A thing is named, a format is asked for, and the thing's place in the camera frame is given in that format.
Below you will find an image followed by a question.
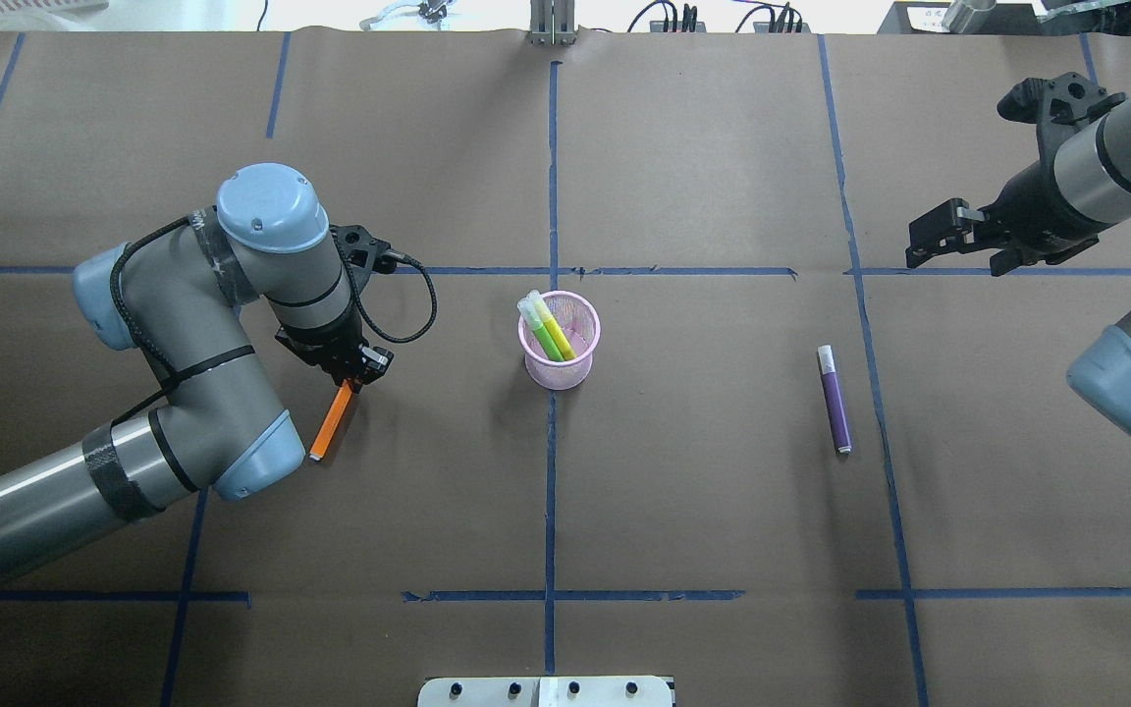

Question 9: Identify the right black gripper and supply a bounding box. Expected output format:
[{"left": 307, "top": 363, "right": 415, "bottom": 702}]
[{"left": 905, "top": 162, "right": 1111, "bottom": 278}]

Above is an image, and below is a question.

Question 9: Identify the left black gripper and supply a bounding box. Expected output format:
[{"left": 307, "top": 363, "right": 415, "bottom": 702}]
[{"left": 275, "top": 316, "right": 394, "bottom": 396}]

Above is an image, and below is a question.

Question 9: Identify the orange highlighter pen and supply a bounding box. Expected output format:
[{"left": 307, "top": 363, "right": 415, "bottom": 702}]
[{"left": 308, "top": 386, "right": 357, "bottom": 462}]

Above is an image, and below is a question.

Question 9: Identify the green highlighter pen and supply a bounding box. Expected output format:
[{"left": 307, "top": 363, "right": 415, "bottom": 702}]
[{"left": 516, "top": 299, "right": 563, "bottom": 362}]

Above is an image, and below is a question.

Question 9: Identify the purple highlighter pen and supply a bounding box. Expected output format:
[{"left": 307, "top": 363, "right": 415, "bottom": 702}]
[{"left": 815, "top": 345, "right": 853, "bottom": 456}]

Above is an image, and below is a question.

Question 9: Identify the yellow highlighter pen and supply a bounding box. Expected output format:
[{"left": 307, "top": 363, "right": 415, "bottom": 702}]
[{"left": 528, "top": 290, "right": 577, "bottom": 362}]

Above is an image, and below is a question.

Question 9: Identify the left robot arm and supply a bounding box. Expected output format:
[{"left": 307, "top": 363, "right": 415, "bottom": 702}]
[{"left": 0, "top": 164, "right": 411, "bottom": 585}]

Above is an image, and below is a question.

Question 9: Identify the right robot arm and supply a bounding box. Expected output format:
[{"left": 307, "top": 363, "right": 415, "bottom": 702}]
[{"left": 905, "top": 72, "right": 1131, "bottom": 437}]

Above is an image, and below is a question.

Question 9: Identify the pink mesh pen holder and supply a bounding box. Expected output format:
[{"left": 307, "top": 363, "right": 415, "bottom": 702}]
[{"left": 516, "top": 290, "right": 602, "bottom": 391}]

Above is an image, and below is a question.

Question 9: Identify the steel cup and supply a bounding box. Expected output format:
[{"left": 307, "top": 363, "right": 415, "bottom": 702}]
[{"left": 940, "top": 0, "right": 998, "bottom": 34}]

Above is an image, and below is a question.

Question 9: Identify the black box under cup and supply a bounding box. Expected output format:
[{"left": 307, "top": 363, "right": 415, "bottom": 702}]
[{"left": 877, "top": 1, "right": 1043, "bottom": 36}]

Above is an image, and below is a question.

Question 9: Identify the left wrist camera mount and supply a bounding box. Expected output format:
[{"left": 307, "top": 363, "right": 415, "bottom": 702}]
[{"left": 329, "top": 225, "right": 400, "bottom": 291}]

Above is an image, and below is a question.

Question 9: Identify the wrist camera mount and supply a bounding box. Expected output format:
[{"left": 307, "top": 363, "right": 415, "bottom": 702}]
[
  {"left": 996, "top": 72, "right": 1126, "bottom": 164},
  {"left": 329, "top": 225, "right": 400, "bottom": 291}
]

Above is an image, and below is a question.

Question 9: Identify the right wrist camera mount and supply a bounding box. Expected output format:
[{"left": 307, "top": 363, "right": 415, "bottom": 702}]
[{"left": 996, "top": 72, "right": 1126, "bottom": 164}]

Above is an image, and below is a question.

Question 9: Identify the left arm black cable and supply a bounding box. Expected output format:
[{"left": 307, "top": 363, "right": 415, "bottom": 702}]
[{"left": 110, "top": 216, "right": 439, "bottom": 423}]

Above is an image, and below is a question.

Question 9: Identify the aluminium frame post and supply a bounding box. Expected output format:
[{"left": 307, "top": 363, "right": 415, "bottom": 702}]
[{"left": 526, "top": 0, "right": 577, "bottom": 46}]

